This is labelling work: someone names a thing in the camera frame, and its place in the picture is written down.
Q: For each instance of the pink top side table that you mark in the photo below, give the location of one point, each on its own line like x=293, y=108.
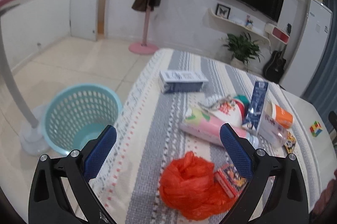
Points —
x=17, y=49

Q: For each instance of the red floral paper cup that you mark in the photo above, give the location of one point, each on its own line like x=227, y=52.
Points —
x=226, y=108

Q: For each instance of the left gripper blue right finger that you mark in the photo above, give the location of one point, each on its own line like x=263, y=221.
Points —
x=287, y=201

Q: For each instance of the teal tissue pack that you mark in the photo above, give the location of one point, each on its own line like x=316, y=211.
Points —
x=243, y=99

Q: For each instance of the black acoustic guitar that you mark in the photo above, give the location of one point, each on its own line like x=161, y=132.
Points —
x=275, y=67

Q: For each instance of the green potted plant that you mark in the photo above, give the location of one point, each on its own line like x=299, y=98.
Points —
x=242, y=49

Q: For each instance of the striped woven tablecloth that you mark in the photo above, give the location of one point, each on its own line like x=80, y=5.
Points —
x=155, y=128

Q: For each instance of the white refrigerator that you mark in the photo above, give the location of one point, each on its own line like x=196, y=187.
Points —
x=310, y=49

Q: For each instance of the colourful puzzle cube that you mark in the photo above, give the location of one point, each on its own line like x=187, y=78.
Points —
x=316, y=129

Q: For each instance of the light blue plastic waste basket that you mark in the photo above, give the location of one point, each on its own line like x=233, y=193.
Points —
x=79, y=114

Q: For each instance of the white blue milk carton box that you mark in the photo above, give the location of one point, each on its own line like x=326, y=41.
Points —
x=173, y=81

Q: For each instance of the orange snack packet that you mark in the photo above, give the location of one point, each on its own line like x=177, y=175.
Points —
x=290, y=143

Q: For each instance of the orange plastic bag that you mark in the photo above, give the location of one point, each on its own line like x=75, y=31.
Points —
x=188, y=185

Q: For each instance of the small orange card pack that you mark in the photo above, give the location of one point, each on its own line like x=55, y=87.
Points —
x=230, y=180

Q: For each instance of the framed butterfly picture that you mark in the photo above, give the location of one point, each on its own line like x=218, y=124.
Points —
x=222, y=11

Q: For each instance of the pink coat stand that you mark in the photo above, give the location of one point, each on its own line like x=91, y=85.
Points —
x=144, y=48

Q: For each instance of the orange white paper cup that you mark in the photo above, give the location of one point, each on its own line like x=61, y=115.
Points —
x=281, y=116

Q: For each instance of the white curved wall shelf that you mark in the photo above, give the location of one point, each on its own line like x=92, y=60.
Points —
x=262, y=37

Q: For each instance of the tall blue milk carton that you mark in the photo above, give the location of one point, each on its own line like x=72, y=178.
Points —
x=256, y=106

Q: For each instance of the clear plastic bottle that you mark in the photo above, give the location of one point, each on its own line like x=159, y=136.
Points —
x=272, y=131

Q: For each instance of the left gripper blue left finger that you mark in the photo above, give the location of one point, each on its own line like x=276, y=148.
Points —
x=48, y=202

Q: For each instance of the red white wall box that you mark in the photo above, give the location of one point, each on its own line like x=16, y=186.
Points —
x=277, y=33

